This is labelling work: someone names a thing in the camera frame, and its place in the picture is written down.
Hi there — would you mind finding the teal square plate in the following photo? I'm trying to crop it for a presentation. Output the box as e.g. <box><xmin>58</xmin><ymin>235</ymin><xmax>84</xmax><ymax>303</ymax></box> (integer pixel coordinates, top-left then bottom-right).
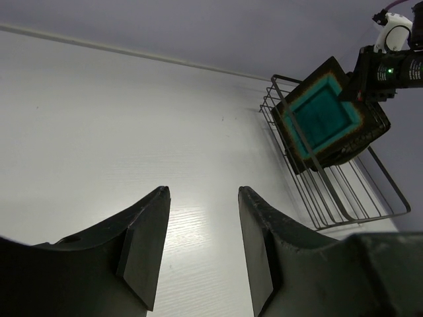
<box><xmin>272</xmin><ymin>57</ymin><xmax>383</xmax><ymax>174</ymax></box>

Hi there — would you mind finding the wire dish rack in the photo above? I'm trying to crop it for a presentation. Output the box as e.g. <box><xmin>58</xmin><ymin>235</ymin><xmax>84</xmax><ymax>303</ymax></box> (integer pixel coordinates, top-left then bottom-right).
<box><xmin>259</xmin><ymin>75</ymin><xmax>412</xmax><ymax>231</ymax></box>

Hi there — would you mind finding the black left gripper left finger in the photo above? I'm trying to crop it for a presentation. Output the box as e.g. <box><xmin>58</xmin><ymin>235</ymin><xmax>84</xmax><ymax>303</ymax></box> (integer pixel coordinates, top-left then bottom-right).
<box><xmin>1</xmin><ymin>186</ymin><xmax>171</xmax><ymax>316</ymax></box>

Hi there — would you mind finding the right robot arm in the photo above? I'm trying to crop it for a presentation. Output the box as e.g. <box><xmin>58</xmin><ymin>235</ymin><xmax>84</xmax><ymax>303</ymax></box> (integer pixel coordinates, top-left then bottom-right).
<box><xmin>338</xmin><ymin>1</ymin><xmax>422</xmax><ymax>102</ymax></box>

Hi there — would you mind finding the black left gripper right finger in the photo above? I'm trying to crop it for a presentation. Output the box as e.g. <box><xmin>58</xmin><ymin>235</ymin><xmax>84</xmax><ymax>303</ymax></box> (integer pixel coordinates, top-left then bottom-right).
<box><xmin>238</xmin><ymin>186</ymin><xmax>422</xmax><ymax>316</ymax></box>

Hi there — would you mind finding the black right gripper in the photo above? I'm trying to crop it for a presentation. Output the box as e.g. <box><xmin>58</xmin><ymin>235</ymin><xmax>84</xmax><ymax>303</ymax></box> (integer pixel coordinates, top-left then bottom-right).
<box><xmin>338</xmin><ymin>46</ymin><xmax>402</xmax><ymax>102</ymax></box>

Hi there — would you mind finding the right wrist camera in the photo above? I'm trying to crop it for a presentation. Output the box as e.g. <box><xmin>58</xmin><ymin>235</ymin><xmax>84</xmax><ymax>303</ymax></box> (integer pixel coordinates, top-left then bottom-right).
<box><xmin>372</xmin><ymin>1</ymin><xmax>413</xmax><ymax>53</ymax></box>

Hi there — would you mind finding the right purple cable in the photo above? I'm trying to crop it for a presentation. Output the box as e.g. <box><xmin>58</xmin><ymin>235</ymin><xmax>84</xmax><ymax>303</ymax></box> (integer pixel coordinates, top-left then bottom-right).
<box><xmin>386</xmin><ymin>0</ymin><xmax>416</xmax><ymax>9</ymax></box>

